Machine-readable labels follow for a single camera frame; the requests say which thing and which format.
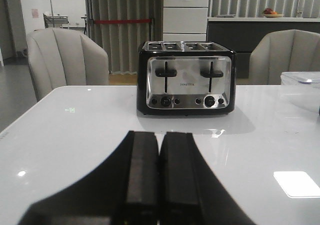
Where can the chrome faucet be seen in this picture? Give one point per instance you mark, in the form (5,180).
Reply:
(300,4)

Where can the beige armchair left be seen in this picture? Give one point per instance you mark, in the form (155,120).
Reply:
(59,57)

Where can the white refrigerator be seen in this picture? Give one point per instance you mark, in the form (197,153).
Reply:
(185,20)

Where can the black chrome four-slot toaster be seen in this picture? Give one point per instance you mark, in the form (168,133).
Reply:
(176,78)

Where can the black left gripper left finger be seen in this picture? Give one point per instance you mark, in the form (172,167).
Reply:
(122,190)

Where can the clear plastic storage container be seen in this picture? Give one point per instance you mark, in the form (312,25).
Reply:
(302,89)

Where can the beige armchair right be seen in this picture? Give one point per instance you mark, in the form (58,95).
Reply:
(281,51)

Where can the black left gripper right finger in bowl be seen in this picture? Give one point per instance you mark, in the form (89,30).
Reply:
(189,191)

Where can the fruit bowl on counter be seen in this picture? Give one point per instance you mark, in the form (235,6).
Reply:
(270,13)

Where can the metal cart background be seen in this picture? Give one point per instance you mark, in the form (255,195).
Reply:
(57,21)

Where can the beige armchair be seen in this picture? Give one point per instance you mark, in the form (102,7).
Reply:
(59,57)
(281,51)

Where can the red barrier tape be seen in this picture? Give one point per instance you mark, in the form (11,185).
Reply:
(128,21)

